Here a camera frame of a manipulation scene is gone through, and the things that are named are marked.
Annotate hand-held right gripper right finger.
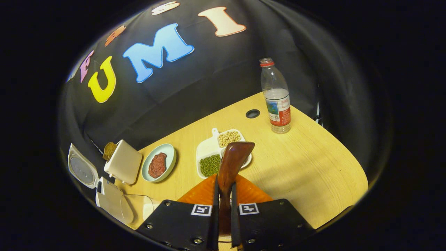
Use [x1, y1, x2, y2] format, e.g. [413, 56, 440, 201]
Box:
[231, 174, 316, 251]

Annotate brown wooden spoon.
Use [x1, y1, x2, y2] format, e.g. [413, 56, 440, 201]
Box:
[217, 141, 255, 238]

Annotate white toaster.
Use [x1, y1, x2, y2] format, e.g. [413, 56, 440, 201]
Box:
[104, 139, 143, 185]

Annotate brown bread slice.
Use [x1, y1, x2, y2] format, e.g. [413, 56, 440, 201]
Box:
[102, 142, 118, 161]

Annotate clear plastic water bottle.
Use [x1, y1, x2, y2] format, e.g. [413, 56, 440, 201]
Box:
[259, 58, 292, 135]

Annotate white rice cooker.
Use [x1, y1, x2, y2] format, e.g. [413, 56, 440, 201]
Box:
[68, 143, 135, 226]

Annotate white divided dish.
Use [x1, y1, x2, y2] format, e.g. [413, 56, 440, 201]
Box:
[196, 128, 252, 180]

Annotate pale green plate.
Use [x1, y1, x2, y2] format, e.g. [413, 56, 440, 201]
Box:
[141, 143, 177, 183]

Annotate green mung beans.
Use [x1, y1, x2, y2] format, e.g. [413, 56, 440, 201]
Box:
[199, 154, 222, 177]

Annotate black backdrop cloth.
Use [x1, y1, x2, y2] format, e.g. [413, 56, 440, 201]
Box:
[59, 0, 391, 175]

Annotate red meat slices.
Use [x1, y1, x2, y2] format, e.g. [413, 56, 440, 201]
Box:
[148, 152, 168, 179]

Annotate yellow soybeans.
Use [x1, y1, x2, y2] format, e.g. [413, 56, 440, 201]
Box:
[218, 130, 242, 148]

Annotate clear box of rice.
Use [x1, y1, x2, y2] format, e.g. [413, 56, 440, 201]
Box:
[122, 194, 163, 229]

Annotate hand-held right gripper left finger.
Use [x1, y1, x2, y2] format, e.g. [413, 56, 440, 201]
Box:
[136, 174, 220, 251]

